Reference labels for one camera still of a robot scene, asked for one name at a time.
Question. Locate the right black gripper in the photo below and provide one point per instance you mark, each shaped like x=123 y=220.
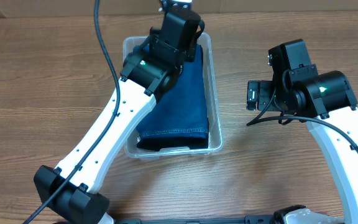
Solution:
x=264 y=88

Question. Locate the blue denim jeans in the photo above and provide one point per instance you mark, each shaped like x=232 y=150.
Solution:
x=181 y=114

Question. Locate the black cloth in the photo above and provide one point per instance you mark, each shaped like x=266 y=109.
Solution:
x=156 y=144

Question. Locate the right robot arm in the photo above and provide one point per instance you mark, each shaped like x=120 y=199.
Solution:
x=327 y=104

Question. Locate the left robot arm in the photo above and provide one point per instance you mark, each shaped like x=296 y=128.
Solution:
x=71 y=188

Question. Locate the clear plastic storage bin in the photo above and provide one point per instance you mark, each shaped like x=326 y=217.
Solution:
x=215 y=136

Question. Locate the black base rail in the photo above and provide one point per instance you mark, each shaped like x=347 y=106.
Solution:
x=191 y=221

